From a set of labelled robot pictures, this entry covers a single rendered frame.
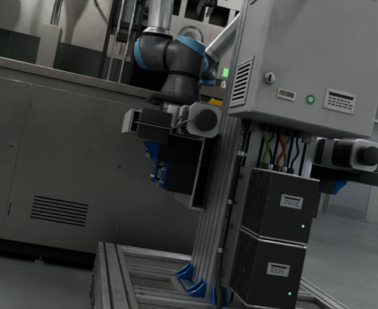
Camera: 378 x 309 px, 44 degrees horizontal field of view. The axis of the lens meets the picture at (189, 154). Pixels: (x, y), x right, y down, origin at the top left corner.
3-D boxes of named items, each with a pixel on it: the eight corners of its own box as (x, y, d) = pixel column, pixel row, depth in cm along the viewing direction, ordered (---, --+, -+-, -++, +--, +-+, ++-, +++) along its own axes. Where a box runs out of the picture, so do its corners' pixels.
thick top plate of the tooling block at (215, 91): (199, 94, 245) (201, 82, 245) (187, 100, 285) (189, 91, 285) (228, 100, 248) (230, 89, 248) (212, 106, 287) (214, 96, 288)
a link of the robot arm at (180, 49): (192, 72, 161) (200, 34, 161) (159, 68, 166) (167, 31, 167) (205, 80, 172) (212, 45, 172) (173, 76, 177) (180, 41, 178)
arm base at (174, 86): (204, 103, 163) (209, 76, 163) (162, 94, 160) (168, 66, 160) (194, 106, 178) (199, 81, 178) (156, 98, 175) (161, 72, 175)
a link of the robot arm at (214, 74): (193, 80, 200) (198, 56, 200) (200, 86, 211) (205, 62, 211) (210, 83, 198) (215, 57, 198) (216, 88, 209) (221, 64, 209)
